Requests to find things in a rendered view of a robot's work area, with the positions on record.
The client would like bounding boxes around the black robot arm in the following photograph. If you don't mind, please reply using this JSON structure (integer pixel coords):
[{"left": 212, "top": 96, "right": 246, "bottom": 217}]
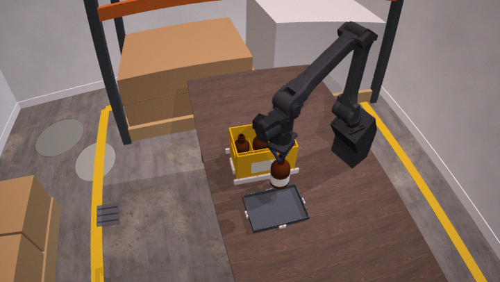
[{"left": 252, "top": 21, "right": 378, "bottom": 145}]

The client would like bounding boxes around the yellow divided crate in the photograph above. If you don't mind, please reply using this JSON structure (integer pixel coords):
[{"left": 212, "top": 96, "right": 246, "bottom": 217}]
[{"left": 229, "top": 124, "right": 299, "bottom": 179}]

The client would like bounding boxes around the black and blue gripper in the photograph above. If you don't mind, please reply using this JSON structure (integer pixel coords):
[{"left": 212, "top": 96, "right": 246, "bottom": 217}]
[{"left": 267, "top": 131, "right": 297, "bottom": 162}]

